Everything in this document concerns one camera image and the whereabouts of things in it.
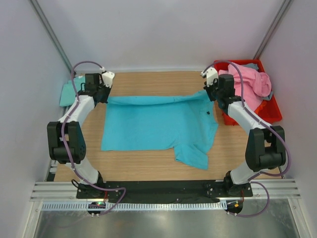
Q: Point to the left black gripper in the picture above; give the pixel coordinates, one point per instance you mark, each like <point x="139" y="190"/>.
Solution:
<point x="108" y="89"/>

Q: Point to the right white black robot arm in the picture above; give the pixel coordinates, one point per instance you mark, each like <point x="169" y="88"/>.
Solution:
<point x="265" y="146"/>

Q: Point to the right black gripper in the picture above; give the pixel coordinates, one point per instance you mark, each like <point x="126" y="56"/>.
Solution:
<point x="208" y="89"/>

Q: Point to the aluminium frame rail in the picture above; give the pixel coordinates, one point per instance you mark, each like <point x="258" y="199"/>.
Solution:
<point x="63" y="191"/>

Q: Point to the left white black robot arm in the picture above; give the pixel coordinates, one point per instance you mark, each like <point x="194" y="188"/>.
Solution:
<point x="65" y="138"/>

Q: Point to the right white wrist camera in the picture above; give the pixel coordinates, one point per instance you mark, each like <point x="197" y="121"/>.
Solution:
<point x="210" y="75"/>

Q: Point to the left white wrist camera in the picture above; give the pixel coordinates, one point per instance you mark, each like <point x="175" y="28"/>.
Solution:
<point x="107" y="77"/>

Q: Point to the grey t shirt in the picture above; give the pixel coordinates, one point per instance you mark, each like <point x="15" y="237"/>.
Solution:
<point x="255" y="66"/>

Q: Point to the orange garment in bin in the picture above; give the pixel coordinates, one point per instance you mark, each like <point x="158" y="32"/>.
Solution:
<point x="261" y="107"/>

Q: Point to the folded mint green t shirt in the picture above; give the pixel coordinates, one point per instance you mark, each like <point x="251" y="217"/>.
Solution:
<point x="68" y="95"/>

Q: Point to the slotted white cable duct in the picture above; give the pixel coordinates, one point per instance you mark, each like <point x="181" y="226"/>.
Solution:
<point x="98" y="206"/>

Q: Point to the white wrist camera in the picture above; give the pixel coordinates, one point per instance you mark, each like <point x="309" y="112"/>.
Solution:
<point x="107" y="77"/>
<point x="210" y="75"/>

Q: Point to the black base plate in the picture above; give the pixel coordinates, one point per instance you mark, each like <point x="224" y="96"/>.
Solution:
<point x="164" y="192"/>

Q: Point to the blue t shirt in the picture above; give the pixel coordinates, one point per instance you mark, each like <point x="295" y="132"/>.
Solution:
<point x="184" y="123"/>

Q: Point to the pink t shirt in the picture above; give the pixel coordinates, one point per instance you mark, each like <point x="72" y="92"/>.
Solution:
<point x="257" y="85"/>

